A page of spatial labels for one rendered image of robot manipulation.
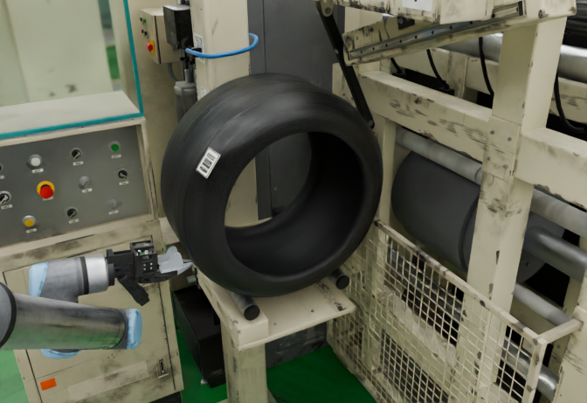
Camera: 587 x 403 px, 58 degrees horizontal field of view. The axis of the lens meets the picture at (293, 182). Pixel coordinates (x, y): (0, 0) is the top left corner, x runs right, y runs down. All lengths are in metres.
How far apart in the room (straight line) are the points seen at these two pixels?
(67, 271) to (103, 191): 0.62
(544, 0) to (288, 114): 0.56
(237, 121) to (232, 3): 0.43
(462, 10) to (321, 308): 0.91
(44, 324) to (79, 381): 1.28
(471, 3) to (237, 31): 0.67
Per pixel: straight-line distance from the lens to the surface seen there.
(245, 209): 1.71
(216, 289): 1.59
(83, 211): 1.91
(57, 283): 1.32
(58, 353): 1.37
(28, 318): 0.93
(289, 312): 1.58
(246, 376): 2.12
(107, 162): 1.86
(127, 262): 1.34
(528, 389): 1.38
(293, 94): 1.25
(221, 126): 1.21
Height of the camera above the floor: 1.80
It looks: 25 degrees down
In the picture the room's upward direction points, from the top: 1 degrees counter-clockwise
